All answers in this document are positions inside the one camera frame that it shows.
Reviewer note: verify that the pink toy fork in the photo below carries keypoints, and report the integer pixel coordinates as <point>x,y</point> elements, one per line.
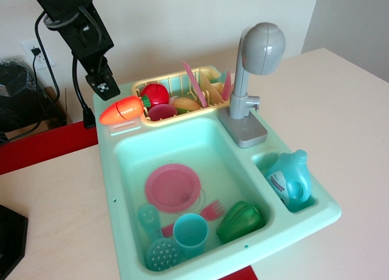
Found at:
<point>211,212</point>

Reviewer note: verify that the black bin with bag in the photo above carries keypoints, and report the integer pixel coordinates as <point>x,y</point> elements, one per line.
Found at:
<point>23,100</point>

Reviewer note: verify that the teal upright toy plate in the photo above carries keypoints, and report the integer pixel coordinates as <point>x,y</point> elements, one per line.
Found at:
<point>222,78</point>

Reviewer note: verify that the orange toy carrot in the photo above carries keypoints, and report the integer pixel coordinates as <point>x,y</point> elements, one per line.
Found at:
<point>125,109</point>

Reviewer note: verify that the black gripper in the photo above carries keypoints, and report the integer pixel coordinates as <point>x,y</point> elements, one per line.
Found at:
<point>89,40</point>

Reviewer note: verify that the pink toy cup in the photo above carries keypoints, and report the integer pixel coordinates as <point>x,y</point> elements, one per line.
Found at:
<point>162,111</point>

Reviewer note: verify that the teal slotted toy spoon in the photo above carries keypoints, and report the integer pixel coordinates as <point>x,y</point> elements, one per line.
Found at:
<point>163,252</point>

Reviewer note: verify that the white wall outlet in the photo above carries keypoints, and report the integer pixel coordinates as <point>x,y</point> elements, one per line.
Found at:
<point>40,61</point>

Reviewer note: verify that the red toy apple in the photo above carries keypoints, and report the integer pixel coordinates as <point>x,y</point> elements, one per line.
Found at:
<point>156,93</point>

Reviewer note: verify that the yellow dish rack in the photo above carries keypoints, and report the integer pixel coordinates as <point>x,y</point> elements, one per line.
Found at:
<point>178,85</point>

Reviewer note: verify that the mint green toy sink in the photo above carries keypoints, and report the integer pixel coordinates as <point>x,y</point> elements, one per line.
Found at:
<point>130,151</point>

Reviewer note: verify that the teal toy detergent bottle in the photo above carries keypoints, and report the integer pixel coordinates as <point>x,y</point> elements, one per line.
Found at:
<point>290,179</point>

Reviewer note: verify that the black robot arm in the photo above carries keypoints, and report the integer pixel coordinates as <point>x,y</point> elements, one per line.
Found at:
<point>57,11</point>

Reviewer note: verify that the green toy bell pepper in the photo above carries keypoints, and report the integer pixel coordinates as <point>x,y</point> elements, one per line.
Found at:
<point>241,219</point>

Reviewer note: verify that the pink toy knife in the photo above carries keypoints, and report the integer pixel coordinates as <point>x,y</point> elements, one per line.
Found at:
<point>195,85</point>

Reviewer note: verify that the teal toy cup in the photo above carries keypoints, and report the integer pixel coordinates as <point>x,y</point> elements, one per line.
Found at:
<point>191,233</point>

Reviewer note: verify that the yellow toy corn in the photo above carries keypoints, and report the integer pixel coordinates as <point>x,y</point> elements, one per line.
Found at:
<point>184,105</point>

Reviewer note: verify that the pink upright toy plate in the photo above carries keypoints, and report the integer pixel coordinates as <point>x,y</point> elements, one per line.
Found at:
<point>227,86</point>

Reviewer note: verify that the black object at left edge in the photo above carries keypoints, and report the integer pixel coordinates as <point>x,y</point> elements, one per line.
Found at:
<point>14,228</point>

